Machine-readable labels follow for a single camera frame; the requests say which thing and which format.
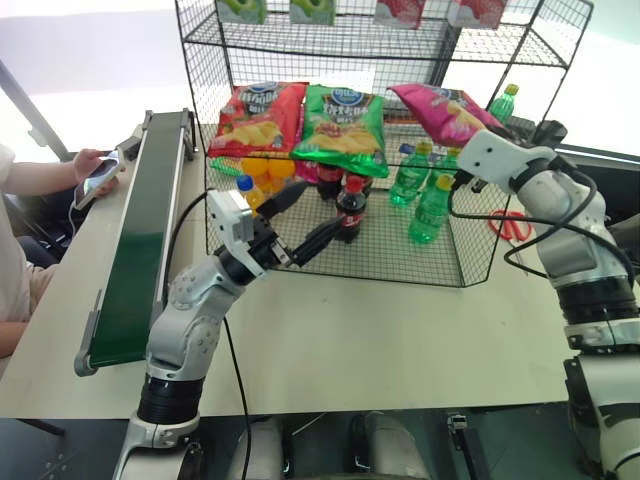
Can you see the red chips bag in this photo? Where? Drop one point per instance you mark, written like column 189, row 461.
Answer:
column 255, row 120

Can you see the person's bare hand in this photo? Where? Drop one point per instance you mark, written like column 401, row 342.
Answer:
column 86, row 165

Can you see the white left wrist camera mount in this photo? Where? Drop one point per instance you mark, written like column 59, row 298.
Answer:
column 227, row 215

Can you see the pink chips bag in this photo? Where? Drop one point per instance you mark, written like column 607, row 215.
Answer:
column 305, row 172
column 440, row 115

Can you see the grey metal post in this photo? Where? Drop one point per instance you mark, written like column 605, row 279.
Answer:
column 30, row 115

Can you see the green drink carton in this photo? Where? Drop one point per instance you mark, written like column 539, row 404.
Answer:
column 242, row 10
column 312, row 11

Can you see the grey rounded shape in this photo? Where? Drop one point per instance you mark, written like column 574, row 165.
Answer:
column 390, row 445

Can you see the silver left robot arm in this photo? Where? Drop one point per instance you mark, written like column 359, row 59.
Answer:
column 190, row 310

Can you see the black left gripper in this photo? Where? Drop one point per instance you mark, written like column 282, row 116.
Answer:
column 267, row 245

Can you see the black perforated plate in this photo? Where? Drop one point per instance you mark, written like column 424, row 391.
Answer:
column 60, row 450

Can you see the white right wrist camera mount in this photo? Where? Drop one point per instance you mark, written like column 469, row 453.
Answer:
column 495, row 155

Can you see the orange soda bottle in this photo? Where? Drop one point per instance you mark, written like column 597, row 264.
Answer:
column 272, row 186
column 250, row 195
column 253, row 168
column 281, row 167

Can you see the green conveyor belt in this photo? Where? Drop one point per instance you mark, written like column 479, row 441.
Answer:
column 135, row 250

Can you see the person's bare forearm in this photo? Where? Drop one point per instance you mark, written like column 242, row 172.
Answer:
column 40, row 177

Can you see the green chips bag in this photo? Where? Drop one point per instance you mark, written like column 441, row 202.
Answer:
column 340, row 130
column 225, row 166

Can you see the green soda bottle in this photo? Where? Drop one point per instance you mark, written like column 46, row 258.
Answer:
column 407, row 180
column 502, row 105
column 445, row 167
column 430, row 215

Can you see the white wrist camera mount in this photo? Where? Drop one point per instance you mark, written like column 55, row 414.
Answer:
column 227, row 215
column 495, row 155

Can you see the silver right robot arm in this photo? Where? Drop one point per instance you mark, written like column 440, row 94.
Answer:
column 575, row 240

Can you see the red drink carton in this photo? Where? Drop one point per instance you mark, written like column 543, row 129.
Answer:
column 400, row 12
column 475, row 12

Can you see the person in white shirt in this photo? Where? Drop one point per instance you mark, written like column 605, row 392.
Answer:
column 10, row 250

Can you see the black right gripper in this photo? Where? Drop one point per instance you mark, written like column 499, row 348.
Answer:
column 471, row 181

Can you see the black device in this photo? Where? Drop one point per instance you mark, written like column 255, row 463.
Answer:
column 547, row 131

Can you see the white smartphone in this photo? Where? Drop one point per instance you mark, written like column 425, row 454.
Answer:
column 97, row 182

